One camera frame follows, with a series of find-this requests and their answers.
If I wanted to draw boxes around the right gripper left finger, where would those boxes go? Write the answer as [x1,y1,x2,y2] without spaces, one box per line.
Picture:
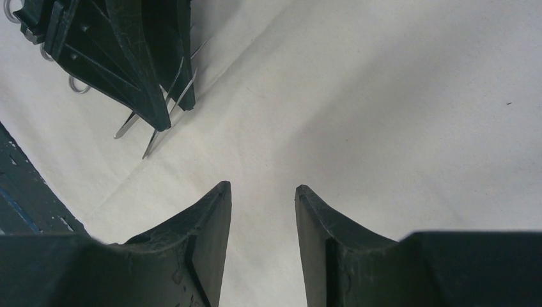
[1,181,232,306]

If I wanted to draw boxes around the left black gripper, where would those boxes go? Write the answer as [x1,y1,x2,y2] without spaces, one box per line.
[13,0,171,131]

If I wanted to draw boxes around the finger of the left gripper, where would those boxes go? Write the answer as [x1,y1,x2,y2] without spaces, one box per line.
[142,0,193,100]

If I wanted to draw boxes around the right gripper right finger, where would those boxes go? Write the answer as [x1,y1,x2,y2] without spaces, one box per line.
[295,185,541,306]

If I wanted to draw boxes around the steel tweezers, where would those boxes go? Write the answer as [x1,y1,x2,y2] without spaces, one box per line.
[142,38,210,160]
[114,57,184,139]

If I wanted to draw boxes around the beige cloth wrap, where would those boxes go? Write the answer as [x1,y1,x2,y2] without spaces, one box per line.
[1,1,541,306]

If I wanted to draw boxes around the short steel scissors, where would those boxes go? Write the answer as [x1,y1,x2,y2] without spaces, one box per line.
[40,44,54,61]

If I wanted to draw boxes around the long steel forceps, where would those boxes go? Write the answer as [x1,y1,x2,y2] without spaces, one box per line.
[3,0,20,24]

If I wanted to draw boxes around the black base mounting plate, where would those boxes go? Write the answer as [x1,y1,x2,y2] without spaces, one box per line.
[1,126,88,235]

